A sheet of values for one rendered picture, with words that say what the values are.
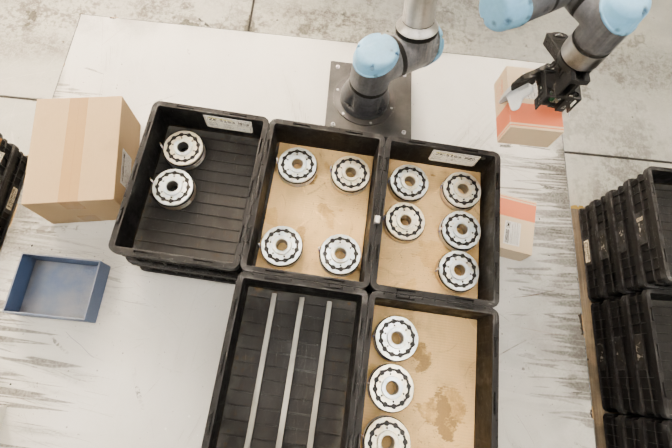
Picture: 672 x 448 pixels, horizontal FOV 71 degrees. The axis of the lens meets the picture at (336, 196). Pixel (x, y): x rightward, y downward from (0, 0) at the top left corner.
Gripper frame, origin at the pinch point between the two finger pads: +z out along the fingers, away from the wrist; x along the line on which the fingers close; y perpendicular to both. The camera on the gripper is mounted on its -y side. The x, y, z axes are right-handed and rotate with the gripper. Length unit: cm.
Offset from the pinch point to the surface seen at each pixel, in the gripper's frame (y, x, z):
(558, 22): -128, 76, 110
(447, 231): 24.8, -12.4, 23.7
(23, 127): -33, -183, 110
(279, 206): 21, -56, 27
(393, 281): 38, -25, 27
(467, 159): 5.6, -7.9, 20.2
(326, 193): 16, -44, 27
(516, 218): 16.5, 9.7, 32.1
